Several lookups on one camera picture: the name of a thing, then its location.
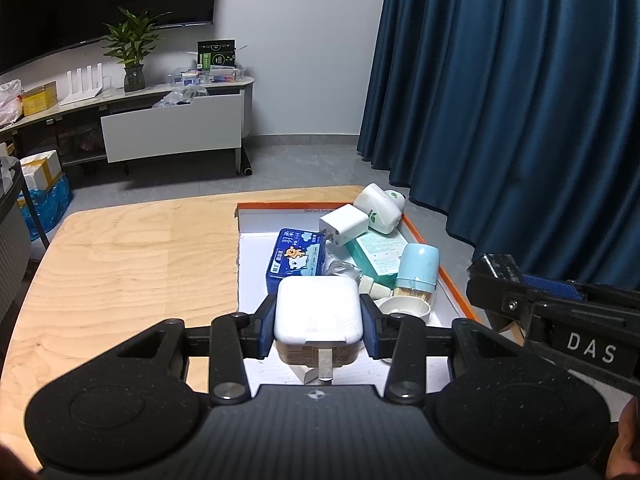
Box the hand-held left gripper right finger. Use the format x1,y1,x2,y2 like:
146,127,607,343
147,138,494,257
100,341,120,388
360,293,522,406

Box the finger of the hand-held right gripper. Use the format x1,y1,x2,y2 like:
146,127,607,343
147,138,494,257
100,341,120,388
466,254,532,334
521,274,640,312

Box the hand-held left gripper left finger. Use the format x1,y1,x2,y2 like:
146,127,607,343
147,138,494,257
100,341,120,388
115,294,278,406

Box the white SUPERB cup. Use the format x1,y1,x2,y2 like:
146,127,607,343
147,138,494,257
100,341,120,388
375,296,432,332
353,183,407,235

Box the white charger cube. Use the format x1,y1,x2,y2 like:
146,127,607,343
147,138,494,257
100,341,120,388
274,276,365,383
318,204,370,247

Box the clear liquid refill bottle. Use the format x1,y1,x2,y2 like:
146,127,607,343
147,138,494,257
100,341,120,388
327,259,396,302

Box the orange rimmed white box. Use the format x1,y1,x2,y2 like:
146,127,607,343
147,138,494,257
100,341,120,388
235,200,482,387

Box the light blue toothpick holder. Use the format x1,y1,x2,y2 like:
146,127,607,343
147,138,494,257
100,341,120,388
392,243,441,305

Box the blue tissue pack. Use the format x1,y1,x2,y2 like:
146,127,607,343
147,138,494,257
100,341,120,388
265,228,327,293

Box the teal cardboard box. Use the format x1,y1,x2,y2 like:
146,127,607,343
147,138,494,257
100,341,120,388
345,232,410,291

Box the person's right hand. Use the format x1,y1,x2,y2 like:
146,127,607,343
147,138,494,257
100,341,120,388
606,394,640,480

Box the blue curtain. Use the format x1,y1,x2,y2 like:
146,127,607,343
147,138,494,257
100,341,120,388
356,0,640,291

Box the white open drawer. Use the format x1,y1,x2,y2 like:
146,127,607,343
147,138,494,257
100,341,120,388
101,91,246,163

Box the clear plastic bags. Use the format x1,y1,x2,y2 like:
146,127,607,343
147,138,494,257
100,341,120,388
152,85,208,109

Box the blue wrapped bottle pack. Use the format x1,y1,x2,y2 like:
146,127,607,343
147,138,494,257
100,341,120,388
17,172,74,241

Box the pile of small packets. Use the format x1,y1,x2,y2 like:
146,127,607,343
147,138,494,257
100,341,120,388
167,65,246,87

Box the white taped cardboard box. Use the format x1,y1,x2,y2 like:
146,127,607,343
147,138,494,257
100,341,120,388
19,150,63,191

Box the green and black box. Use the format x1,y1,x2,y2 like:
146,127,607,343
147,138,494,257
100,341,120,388
196,39,237,70

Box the television cabinet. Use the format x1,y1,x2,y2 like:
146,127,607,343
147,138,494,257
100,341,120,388
0,75,256,177

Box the white router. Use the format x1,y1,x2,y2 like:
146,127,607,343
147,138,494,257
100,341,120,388
60,62,104,106

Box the potted plant dark vase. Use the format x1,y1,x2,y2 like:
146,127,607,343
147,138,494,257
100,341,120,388
102,7,163,93

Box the yellow cardboard box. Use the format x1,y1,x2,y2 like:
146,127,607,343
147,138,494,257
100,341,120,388
21,81,58,116

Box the white plastic bag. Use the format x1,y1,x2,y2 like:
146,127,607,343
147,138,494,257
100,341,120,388
0,79,25,128

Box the large black television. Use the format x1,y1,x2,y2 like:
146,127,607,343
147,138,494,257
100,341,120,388
0,0,220,73

